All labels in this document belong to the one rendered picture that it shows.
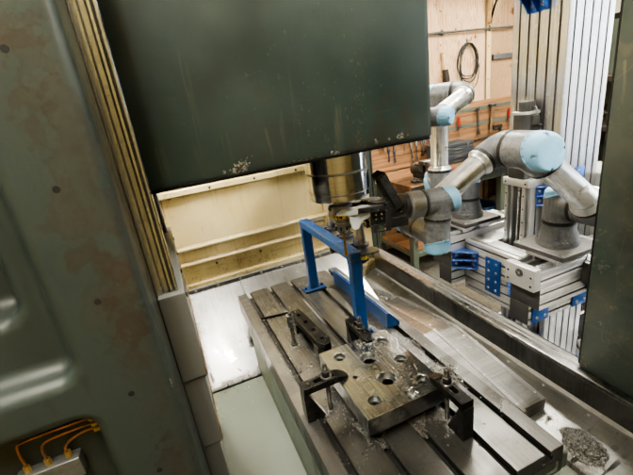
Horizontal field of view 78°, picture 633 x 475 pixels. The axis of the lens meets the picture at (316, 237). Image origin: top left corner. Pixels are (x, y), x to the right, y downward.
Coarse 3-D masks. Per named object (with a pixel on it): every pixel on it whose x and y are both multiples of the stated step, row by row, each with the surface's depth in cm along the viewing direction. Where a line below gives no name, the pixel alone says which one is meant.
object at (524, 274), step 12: (516, 264) 151; (528, 264) 155; (540, 264) 153; (564, 264) 149; (576, 264) 152; (516, 276) 152; (528, 276) 147; (540, 276) 145; (552, 276) 150; (564, 276) 151; (528, 288) 148; (540, 288) 147
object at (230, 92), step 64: (128, 0) 63; (192, 0) 66; (256, 0) 70; (320, 0) 74; (384, 0) 79; (128, 64) 65; (192, 64) 69; (256, 64) 73; (320, 64) 78; (384, 64) 83; (192, 128) 72; (256, 128) 76; (320, 128) 81; (384, 128) 87
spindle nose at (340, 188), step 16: (320, 160) 91; (336, 160) 90; (352, 160) 91; (320, 176) 93; (336, 176) 91; (352, 176) 92; (368, 176) 98; (320, 192) 94; (336, 192) 93; (352, 192) 93; (368, 192) 98
